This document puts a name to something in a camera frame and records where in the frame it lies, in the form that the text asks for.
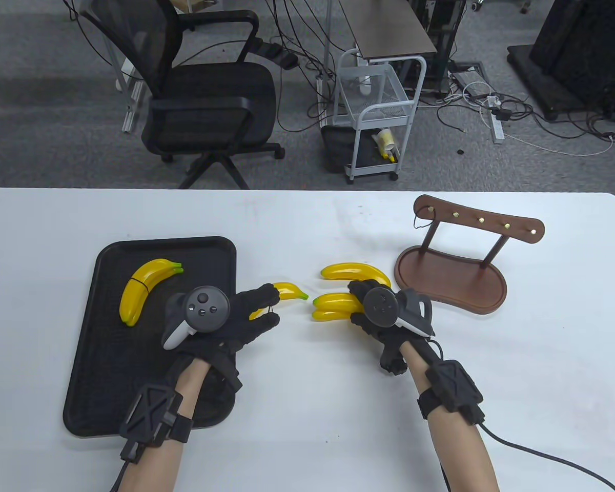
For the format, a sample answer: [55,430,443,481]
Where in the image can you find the white wire cart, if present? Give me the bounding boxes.
[335,49,427,184]

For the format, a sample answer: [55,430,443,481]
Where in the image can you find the person's left hand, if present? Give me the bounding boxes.
[176,284,281,366]

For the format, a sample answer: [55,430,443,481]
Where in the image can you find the brown side table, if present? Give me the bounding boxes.
[338,0,438,65]

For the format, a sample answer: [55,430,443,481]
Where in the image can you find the black right forearm tracker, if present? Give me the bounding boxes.
[418,360,485,424]

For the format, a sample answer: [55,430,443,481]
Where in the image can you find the black right tracker cable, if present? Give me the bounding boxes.
[440,419,615,492]

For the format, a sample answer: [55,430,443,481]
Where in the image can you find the black plastic tray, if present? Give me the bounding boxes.
[63,236,237,438]

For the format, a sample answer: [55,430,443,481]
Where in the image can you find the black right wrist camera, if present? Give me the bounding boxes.
[379,346,408,375]

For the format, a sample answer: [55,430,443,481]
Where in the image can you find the black equipment stand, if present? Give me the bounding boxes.
[507,0,615,121]

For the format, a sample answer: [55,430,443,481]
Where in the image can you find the white floor cable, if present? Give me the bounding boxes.
[501,129,615,157]

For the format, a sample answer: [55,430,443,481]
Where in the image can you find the brown cardboard box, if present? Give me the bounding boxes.
[172,0,221,14]

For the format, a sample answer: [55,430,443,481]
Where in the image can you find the person's right forearm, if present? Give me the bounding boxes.
[400,341,500,492]

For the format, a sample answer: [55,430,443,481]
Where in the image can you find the black left forearm tracker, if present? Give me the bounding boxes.
[119,384,193,464]

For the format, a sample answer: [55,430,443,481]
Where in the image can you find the white aluminium frame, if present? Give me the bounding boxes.
[115,56,147,134]

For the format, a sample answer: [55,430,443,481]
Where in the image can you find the black left tracker cable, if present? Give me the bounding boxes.
[110,461,132,492]

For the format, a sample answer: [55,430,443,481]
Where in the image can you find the brown wooden hook stand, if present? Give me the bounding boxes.
[394,194,545,314]

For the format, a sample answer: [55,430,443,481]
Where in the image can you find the grey right hand controller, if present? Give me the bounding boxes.
[363,287,434,339]

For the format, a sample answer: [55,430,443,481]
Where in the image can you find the black desk frame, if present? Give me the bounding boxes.
[410,0,467,98]

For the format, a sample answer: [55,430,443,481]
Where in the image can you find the grey floor socket box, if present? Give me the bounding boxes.
[448,64,488,98]

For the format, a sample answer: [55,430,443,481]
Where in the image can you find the person's left forearm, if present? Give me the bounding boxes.
[118,359,211,492]

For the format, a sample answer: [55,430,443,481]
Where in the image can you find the black mesh office chair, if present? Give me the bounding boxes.
[78,0,286,190]

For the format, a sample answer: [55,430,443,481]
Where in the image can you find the person's right hand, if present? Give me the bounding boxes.
[347,279,434,362]

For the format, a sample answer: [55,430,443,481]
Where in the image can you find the yellow plastic banana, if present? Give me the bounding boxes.
[312,306,363,322]
[321,262,392,289]
[119,259,183,323]
[250,282,309,321]
[313,293,364,311]
[127,265,184,327]

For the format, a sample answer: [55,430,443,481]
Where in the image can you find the black tracker cable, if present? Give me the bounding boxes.
[440,419,615,492]
[110,461,132,492]

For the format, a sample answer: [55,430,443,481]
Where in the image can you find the grey hand controller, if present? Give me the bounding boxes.
[162,286,231,351]
[363,287,434,339]

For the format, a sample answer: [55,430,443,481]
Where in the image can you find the grey left hand controller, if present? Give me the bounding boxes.
[162,286,231,351]

